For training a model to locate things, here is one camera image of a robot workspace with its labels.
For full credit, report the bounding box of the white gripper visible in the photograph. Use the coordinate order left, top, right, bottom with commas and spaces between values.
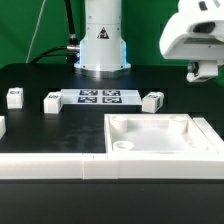
159, 14, 224, 74

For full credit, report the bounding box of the white obstacle wall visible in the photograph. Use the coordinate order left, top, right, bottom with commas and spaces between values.
0, 153, 224, 180
194, 118, 224, 155
0, 116, 6, 140

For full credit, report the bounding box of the black cable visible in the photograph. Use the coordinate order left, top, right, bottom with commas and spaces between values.
29, 0, 81, 64

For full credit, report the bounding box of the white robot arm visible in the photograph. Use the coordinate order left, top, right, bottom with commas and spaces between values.
74, 0, 224, 82

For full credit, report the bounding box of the white marker base plate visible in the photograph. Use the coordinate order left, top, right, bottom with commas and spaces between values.
61, 89, 141, 105

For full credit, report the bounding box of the white square tabletop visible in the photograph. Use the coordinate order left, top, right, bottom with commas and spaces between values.
104, 114, 221, 155

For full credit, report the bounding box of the white thin cable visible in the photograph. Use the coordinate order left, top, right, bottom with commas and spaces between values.
25, 0, 48, 64

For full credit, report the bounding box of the white obstacle wall left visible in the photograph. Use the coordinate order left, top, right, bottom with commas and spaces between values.
0, 116, 6, 140

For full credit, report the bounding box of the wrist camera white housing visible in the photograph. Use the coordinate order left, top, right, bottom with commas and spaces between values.
176, 0, 224, 34

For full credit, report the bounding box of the white obstacle wall front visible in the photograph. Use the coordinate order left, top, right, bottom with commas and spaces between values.
0, 153, 224, 180

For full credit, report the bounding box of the white obstacle wall right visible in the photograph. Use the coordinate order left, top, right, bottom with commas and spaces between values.
194, 118, 224, 155

